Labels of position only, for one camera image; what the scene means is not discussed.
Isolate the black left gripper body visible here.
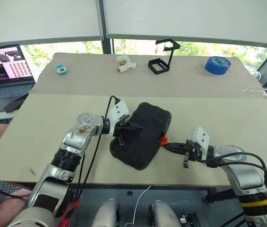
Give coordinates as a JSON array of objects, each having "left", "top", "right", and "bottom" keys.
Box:
[{"left": 114, "top": 115, "right": 131, "bottom": 138}]

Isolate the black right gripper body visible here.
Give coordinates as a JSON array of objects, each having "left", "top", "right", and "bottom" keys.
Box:
[{"left": 184, "top": 139, "right": 204, "bottom": 163}]

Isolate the black plastic tool case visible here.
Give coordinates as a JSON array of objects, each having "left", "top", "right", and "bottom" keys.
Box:
[{"left": 109, "top": 102, "right": 172, "bottom": 171}]

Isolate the tan paper table cover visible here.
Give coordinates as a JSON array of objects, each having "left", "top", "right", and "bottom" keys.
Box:
[{"left": 28, "top": 52, "right": 267, "bottom": 100}]

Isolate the silver rounded robot leg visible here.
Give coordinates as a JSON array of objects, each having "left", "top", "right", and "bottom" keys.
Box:
[
  {"left": 92, "top": 198, "right": 121, "bottom": 227},
  {"left": 150, "top": 199, "right": 183, "bottom": 227}
]

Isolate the white glue gun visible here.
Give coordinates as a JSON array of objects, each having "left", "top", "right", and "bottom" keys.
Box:
[{"left": 115, "top": 54, "right": 137, "bottom": 73}]

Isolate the yellow tape band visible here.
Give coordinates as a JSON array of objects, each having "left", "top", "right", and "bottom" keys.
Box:
[{"left": 239, "top": 189, "right": 267, "bottom": 209}]

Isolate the teal white timer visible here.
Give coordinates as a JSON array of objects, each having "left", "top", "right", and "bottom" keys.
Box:
[{"left": 54, "top": 63, "right": 69, "bottom": 76}]

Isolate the clear tape strip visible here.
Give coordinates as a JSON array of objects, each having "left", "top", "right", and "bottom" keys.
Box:
[{"left": 242, "top": 87, "right": 266, "bottom": 95}]

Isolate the blue tape roll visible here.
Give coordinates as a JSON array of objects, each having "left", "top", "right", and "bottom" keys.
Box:
[{"left": 204, "top": 56, "right": 232, "bottom": 76}]

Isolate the flat black device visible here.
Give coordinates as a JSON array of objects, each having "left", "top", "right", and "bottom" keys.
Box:
[{"left": 3, "top": 93, "right": 30, "bottom": 113}]

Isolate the black red racket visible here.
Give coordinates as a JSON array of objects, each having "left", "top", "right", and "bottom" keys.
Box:
[{"left": 0, "top": 180, "right": 34, "bottom": 199}]

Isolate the white roller blind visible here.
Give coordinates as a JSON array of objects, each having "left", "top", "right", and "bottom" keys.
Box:
[
  {"left": 102, "top": 0, "right": 267, "bottom": 49},
  {"left": 0, "top": 0, "right": 104, "bottom": 46}
]

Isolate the grey open laptop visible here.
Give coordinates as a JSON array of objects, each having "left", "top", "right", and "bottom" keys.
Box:
[{"left": 0, "top": 44, "right": 37, "bottom": 114}]

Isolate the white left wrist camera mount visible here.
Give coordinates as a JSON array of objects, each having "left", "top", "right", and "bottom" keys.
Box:
[{"left": 106, "top": 100, "right": 131, "bottom": 138}]

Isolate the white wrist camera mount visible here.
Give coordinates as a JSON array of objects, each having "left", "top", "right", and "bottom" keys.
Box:
[
  {"left": 187, "top": 126, "right": 210, "bottom": 160},
  {"left": 106, "top": 100, "right": 131, "bottom": 138}
]

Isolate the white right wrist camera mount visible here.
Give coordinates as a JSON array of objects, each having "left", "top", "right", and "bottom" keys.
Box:
[{"left": 187, "top": 126, "right": 210, "bottom": 160}]

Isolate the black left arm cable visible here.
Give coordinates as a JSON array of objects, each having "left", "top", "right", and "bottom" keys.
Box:
[{"left": 77, "top": 95, "right": 121, "bottom": 202}]

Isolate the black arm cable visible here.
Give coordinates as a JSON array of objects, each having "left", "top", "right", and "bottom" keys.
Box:
[
  {"left": 200, "top": 152, "right": 267, "bottom": 188},
  {"left": 77, "top": 95, "right": 121, "bottom": 202}
]

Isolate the black table frame bar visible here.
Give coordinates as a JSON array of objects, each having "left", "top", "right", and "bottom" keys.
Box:
[{"left": 202, "top": 187, "right": 241, "bottom": 203}]

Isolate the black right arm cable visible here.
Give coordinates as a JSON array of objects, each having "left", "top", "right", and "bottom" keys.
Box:
[{"left": 200, "top": 152, "right": 267, "bottom": 188}]

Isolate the white thin cable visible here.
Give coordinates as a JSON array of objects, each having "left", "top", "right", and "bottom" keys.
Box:
[{"left": 131, "top": 184, "right": 153, "bottom": 226}]

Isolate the black frame stand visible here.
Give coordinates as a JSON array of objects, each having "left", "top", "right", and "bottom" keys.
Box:
[{"left": 147, "top": 38, "right": 181, "bottom": 75}]

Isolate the red tape on cable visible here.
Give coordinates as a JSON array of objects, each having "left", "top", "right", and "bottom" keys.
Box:
[{"left": 58, "top": 200, "right": 81, "bottom": 227}]

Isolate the grey window frame pillar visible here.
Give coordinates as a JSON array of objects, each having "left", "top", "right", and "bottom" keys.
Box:
[{"left": 95, "top": 0, "right": 115, "bottom": 55}]

